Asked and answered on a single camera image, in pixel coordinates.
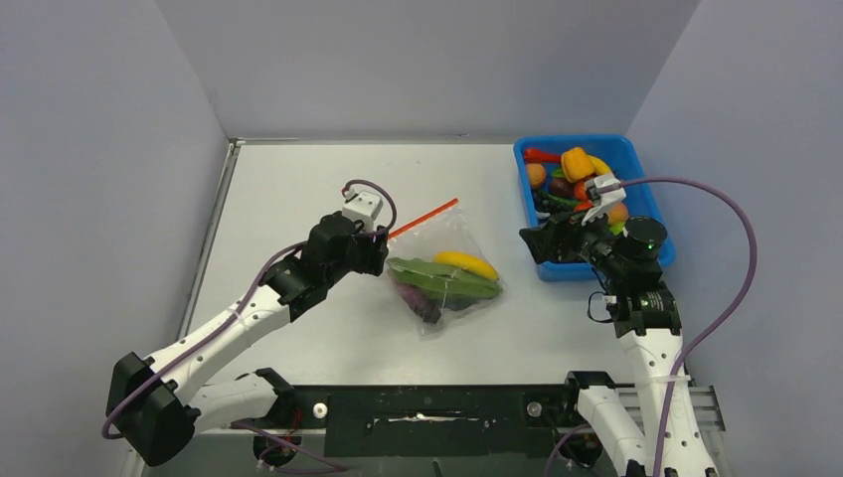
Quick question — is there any red chili pepper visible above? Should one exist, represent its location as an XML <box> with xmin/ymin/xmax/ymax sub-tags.
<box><xmin>522</xmin><ymin>147</ymin><xmax>561</xmax><ymax>165</ymax></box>

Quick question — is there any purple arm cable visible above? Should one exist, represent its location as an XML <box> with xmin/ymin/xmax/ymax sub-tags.
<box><xmin>544</xmin><ymin>176</ymin><xmax>759</xmax><ymax>477</ymax></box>
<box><xmin>100</xmin><ymin>179</ymin><xmax>399</xmax><ymax>441</ymax></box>

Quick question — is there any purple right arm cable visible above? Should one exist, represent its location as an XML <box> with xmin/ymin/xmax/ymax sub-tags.
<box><xmin>544</xmin><ymin>176</ymin><xmax>759</xmax><ymax>477</ymax></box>

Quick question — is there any aluminium table edge rail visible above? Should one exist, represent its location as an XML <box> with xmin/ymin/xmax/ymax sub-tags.
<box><xmin>176</xmin><ymin>138</ymin><xmax>246</xmax><ymax>342</ymax></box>

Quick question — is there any green leafy vegetable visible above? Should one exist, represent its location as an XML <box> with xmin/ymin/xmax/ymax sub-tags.
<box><xmin>386</xmin><ymin>257</ymin><xmax>503</xmax><ymax>300</ymax></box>

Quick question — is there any dark blue grapes bunch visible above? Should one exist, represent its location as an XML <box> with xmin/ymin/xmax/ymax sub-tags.
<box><xmin>532</xmin><ymin>190</ymin><xmax>563</xmax><ymax>222</ymax></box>

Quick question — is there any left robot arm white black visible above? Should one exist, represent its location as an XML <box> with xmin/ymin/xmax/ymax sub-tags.
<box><xmin>101</xmin><ymin>212</ymin><xmax>391</xmax><ymax>466</ymax></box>

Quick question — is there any clear zip bag orange zipper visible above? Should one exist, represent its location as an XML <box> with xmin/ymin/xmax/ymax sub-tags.
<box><xmin>385</xmin><ymin>198</ymin><xmax>505</xmax><ymax>337</ymax></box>

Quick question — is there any red tomato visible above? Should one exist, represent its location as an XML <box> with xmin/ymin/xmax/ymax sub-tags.
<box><xmin>573</xmin><ymin>180</ymin><xmax>590</xmax><ymax>202</ymax></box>

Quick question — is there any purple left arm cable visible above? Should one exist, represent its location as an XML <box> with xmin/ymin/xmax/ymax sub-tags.
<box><xmin>100</xmin><ymin>179</ymin><xmax>399</xmax><ymax>441</ymax></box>

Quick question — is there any yellow bell pepper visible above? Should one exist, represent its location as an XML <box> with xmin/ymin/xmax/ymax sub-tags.
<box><xmin>561</xmin><ymin>147</ymin><xmax>595</xmax><ymax>183</ymax></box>

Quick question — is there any dark red fig toy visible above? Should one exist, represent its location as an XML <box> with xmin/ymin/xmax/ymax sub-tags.
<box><xmin>548</xmin><ymin>177</ymin><xmax>575</xmax><ymax>199</ymax></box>

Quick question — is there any yellow banana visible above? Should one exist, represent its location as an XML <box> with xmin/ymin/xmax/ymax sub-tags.
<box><xmin>433</xmin><ymin>250</ymin><xmax>499</xmax><ymax>281</ymax></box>
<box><xmin>588</xmin><ymin>155</ymin><xmax>613</xmax><ymax>176</ymax></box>

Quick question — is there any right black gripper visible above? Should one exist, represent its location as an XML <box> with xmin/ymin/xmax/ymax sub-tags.
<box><xmin>521</xmin><ymin>199</ymin><xmax>628</xmax><ymax>280</ymax></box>

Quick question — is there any peach fruit toy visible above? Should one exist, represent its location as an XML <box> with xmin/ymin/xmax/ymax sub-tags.
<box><xmin>525</xmin><ymin>163</ymin><xmax>548</xmax><ymax>190</ymax></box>
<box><xmin>606</xmin><ymin>202</ymin><xmax>629</xmax><ymax>228</ymax></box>

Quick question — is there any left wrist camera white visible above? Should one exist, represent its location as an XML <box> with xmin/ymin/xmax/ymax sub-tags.
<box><xmin>341</xmin><ymin>187</ymin><xmax>384</xmax><ymax>233</ymax></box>

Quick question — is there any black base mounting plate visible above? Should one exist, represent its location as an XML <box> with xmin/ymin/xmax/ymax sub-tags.
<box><xmin>256</xmin><ymin>384</ymin><xmax>584</xmax><ymax>457</ymax></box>

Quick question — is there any purple eggplant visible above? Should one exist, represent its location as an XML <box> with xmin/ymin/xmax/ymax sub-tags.
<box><xmin>394</xmin><ymin>283</ymin><xmax>442</xmax><ymax>325</ymax></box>

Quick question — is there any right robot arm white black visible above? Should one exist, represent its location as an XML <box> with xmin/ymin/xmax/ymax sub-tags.
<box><xmin>519</xmin><ymin>213</ymin><xmax>719</xmax><ymax>476</ymax></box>

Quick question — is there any blue plastic bin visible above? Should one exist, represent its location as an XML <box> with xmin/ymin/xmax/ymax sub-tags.
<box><xmin>512</xmin><ymin>134</ymin><xmax>676</xmax><ymax>284</ymax></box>

